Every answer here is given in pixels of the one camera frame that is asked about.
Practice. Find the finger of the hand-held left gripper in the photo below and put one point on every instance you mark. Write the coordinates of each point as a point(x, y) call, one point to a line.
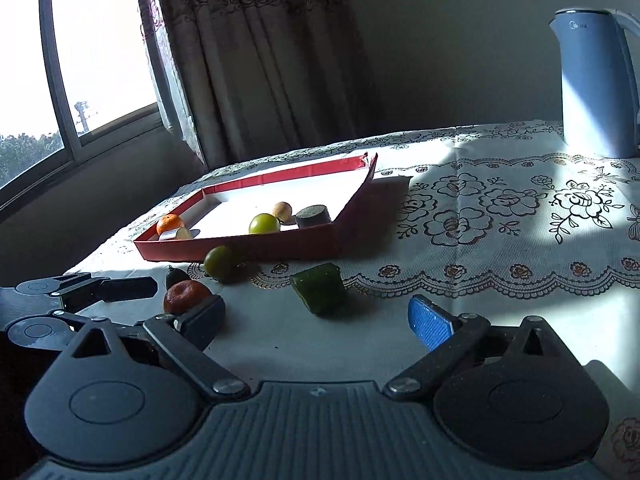
point(80, 316)
point(125, 287)

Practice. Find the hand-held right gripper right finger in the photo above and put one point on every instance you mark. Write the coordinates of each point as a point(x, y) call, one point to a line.
point(429, 321)

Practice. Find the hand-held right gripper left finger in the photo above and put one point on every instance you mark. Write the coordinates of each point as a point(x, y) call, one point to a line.
point(202, 320)

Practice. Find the large orange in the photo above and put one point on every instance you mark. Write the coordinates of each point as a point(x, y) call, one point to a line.
point(182, 296)

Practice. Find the small dark cut cylinder piece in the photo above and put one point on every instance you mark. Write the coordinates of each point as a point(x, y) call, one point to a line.
point(177, 234)

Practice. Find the small orange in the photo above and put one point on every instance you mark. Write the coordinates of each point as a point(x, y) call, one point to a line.
point(170, 222)

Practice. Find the green round fruit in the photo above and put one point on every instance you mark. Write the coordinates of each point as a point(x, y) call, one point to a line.
point(264, 223)
point(220, 262)

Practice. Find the green pepper piece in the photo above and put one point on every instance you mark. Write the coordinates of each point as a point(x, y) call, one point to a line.
point(319, 289)

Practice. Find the red shallow cardboard box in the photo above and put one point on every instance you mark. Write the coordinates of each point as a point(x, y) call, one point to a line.
point(310, 247)

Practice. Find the small brown round fruit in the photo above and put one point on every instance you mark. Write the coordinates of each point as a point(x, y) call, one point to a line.
point(282, 210)

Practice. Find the large dark cut cylinder piece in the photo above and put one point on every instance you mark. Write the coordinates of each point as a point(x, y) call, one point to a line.
point(313, 216)

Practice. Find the dark green avocado piece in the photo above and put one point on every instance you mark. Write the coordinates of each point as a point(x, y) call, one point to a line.
point(178, 276)

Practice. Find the patterned beige curtain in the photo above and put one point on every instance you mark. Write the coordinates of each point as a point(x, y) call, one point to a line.
point(270, 60)

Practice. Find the light blue electric kettle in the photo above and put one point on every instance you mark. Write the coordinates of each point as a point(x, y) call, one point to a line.
point(595, 85)

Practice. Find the window with grey frame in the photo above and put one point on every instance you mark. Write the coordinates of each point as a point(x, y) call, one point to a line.
point(100, 35)

